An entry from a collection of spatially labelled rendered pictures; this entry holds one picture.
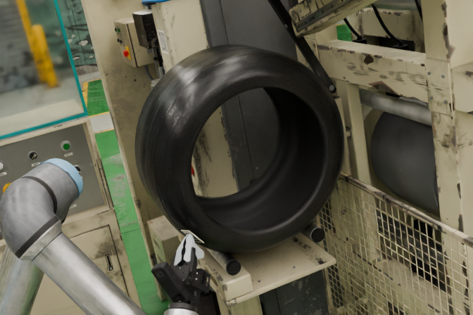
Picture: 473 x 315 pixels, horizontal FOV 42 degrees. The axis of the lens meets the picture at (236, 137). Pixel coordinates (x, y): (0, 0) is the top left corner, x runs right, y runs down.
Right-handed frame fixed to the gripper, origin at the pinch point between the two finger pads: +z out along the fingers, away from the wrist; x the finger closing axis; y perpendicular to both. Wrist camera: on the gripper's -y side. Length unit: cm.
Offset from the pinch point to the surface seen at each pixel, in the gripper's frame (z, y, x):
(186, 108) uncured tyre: 24.7, -20.0, 15.4
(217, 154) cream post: 40.4, 18.1, -11.2
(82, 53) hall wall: 604, 277, -642
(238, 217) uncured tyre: 21.1, 29.2, -9.3
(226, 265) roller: -2.0, 16.6, -0.2
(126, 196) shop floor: 156, 151, -248
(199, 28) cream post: 66, -11, 5
